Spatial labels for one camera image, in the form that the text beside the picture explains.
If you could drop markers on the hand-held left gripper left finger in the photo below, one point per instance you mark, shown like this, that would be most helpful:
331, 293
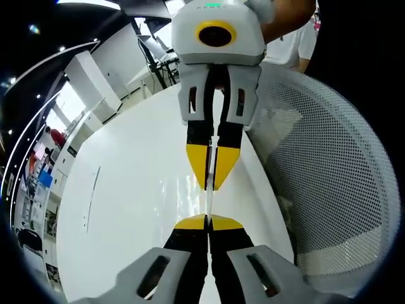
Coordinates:
177, 269

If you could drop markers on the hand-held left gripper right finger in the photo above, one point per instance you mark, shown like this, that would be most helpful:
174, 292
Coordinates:
234, 269

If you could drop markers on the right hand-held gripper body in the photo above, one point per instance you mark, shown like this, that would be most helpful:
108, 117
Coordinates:
246, 38

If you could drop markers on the transparent food packaging bag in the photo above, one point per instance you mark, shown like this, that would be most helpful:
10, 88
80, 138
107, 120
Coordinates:
209, 198

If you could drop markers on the white mesh office chair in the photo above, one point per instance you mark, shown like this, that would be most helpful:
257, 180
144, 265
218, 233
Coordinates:
332, 158

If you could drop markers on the row of white cabinets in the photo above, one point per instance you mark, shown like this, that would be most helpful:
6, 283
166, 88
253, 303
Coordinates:
64, 161

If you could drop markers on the black chair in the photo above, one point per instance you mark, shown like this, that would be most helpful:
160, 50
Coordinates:
30, 242

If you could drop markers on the blue storage box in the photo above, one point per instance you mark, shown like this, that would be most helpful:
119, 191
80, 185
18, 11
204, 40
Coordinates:
45, 179

